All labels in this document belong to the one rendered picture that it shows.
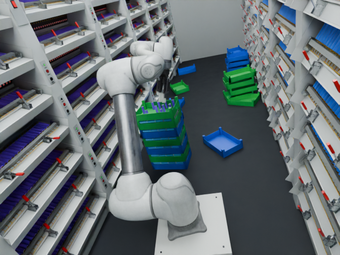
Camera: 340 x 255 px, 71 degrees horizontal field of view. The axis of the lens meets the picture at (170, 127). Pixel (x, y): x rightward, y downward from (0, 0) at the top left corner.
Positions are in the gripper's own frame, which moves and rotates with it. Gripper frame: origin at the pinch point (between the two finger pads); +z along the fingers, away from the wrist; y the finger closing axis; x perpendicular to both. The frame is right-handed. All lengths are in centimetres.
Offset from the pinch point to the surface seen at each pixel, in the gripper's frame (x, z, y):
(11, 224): 98, 52, -17
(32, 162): 87, 28, -10
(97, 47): 24, -33, 50
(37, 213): 88, 51, -17
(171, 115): -2.1, 11.5, -8.8
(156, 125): 1.4, 20.6, 3.3
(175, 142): -11.0, 33.5, -6.6
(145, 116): 7.3, 14.7, 8.3
